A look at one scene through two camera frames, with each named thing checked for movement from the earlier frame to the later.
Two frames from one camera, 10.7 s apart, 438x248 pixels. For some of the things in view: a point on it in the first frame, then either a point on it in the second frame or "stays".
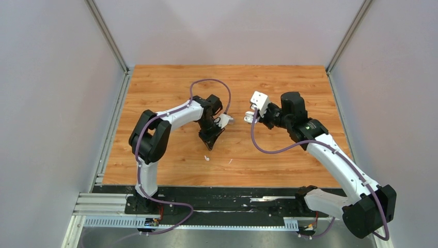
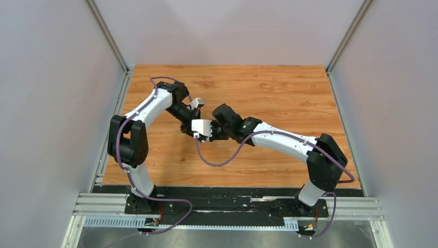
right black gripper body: x=272 y=117 to x=219 y=133
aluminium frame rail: x=97 y=205 stays
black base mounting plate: x=191 y=201 stays
